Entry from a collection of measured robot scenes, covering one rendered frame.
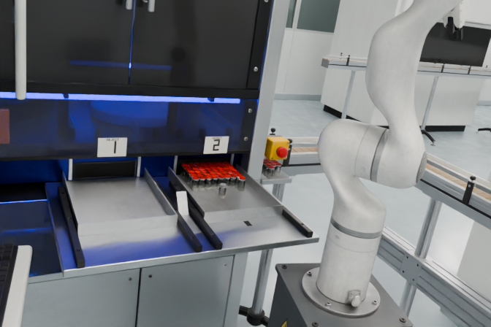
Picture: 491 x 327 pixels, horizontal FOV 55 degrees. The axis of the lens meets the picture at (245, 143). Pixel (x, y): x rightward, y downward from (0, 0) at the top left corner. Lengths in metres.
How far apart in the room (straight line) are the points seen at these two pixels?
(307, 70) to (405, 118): 6.37
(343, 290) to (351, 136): 0.36
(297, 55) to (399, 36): 6.25
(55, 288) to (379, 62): 1.21
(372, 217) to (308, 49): 6.27
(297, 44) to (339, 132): 6.13
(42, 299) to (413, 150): 1.22
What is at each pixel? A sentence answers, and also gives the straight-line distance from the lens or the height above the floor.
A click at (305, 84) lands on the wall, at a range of 7.38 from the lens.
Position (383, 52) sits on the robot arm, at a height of 1.45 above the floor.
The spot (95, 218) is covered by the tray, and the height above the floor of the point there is 0.88.
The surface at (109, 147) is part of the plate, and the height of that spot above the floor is 1.02.
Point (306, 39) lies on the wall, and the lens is 7.22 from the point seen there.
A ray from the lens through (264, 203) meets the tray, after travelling 1.54.
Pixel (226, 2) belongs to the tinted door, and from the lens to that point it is 1.50.
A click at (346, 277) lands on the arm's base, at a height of 0.94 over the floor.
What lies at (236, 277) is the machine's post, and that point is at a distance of 1.90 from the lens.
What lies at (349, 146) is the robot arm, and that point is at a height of 1.24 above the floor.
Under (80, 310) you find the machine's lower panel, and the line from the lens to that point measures 1.75.
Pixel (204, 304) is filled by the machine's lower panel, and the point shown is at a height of 0.37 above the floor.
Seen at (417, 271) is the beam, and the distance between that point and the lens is 2.20.
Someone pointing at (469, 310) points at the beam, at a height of 0.50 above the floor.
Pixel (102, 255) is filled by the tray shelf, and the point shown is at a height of 0.88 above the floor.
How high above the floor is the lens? 1.53
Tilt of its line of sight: 18 degrees down
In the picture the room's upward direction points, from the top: 9 degrees clockwise
